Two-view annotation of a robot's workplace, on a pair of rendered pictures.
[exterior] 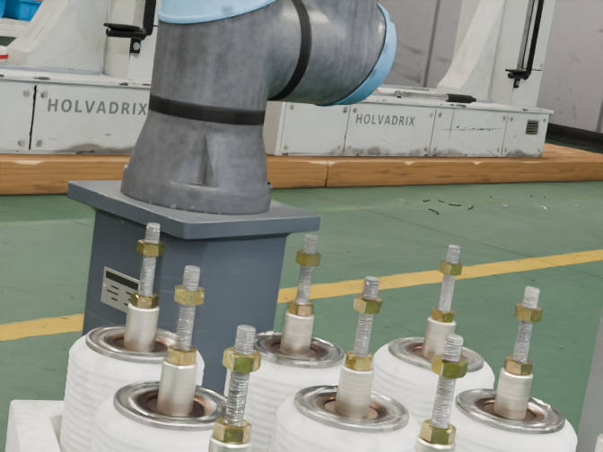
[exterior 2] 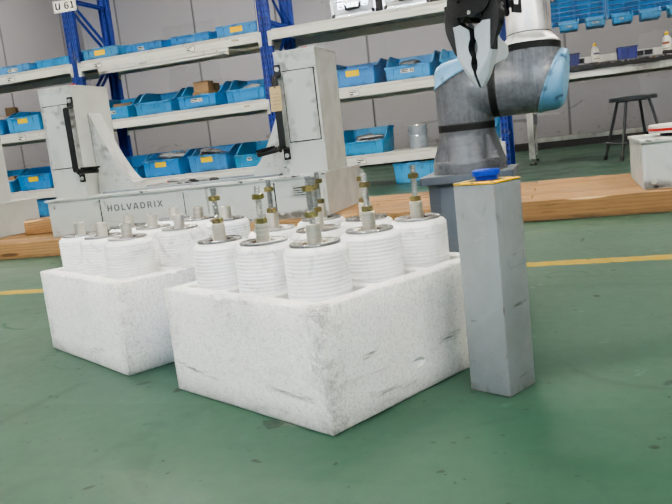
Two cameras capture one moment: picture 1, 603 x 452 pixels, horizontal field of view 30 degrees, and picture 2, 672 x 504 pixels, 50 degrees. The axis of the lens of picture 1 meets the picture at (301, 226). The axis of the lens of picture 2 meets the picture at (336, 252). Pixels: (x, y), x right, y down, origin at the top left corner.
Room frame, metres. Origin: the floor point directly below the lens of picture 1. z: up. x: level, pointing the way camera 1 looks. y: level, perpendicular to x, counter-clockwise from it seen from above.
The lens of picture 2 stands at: (0.25, -1.17, 0.40)
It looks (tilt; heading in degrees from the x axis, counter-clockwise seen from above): 9 degrees down; 67
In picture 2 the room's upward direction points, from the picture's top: 7 degrees counter-clockwise
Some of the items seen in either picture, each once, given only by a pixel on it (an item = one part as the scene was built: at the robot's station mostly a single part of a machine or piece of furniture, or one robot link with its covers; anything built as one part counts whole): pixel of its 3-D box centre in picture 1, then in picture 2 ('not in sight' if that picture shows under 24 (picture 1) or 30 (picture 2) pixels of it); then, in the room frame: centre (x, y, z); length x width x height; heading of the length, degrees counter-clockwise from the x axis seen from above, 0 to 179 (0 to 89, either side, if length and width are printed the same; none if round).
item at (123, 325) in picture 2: not in sight; (164, 298); (0.51, 0.46, 0.09); 0.39 x 0.39 x 0.18; 18
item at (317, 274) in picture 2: not in sight; (322, 304); (0.63, -0.20, 0.16); 0.10 x 0.10 x 0.18
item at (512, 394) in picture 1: (512, 394); (368, 221); (0.74, -0.16, 0.26); 0.02 x 0.02 x 0.03
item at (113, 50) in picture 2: not in sight; (115, 54); (1.25, 5.70, 1.38); 0.50 x 0.38 x 0.11; 48
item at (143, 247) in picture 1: (151, 247); not in sight; (0.77, 0.10, 0.32); 0.02 x 0.02 x 0.01; 39
